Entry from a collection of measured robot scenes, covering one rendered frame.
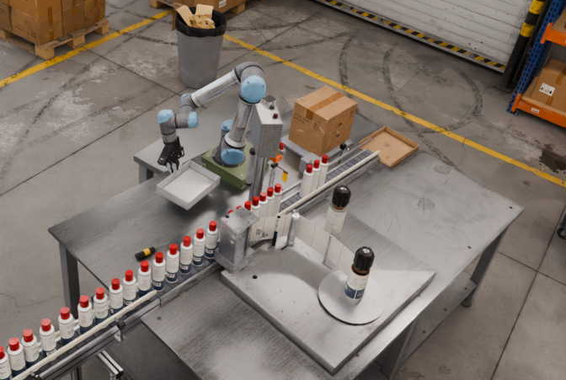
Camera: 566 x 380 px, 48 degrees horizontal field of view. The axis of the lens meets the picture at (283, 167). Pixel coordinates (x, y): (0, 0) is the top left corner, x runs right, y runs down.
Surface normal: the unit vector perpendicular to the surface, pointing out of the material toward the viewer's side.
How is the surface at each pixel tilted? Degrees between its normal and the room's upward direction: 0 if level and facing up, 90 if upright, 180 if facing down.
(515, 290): 0
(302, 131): 90
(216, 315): 0
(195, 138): 0
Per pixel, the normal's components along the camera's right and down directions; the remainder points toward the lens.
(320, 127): -0.65, 0.39
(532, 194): 0.14, -0.78
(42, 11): 0.83, 0.43
